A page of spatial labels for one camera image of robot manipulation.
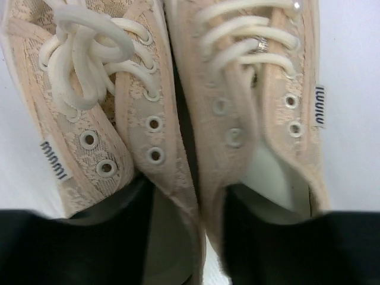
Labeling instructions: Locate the beige lace sneaker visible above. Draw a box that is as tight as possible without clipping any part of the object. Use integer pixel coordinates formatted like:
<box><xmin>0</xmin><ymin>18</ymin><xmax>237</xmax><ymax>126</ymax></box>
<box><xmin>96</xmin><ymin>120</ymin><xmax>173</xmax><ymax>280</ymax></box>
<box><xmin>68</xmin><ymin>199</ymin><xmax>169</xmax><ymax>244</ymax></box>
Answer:
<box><xmin>1</xmin><ymin>1</ymin><xmax>205</xmax><ymax>284</ymax></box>
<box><xmin>164</xmin><ymin>1</ymin><xmax>329</xmax><ymax>273</ymax></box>

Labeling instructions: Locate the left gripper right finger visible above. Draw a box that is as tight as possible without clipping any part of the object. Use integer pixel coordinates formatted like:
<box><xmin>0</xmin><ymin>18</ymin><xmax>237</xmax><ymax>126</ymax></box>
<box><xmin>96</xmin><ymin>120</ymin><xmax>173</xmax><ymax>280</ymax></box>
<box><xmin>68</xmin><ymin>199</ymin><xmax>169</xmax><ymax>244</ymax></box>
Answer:
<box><xmin>221</xmin><ymin>186</ymin><xmax>379</xmax><ymax>284</ymax></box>

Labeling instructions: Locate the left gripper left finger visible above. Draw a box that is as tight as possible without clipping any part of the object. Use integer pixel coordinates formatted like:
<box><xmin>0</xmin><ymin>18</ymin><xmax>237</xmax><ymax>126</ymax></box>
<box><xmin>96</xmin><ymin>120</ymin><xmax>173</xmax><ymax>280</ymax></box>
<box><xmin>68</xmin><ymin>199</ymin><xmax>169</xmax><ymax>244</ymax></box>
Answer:
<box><xmin>1</xmin><ymin>178</ymin><xmax>154</xmax><ymax>284</ymax></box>

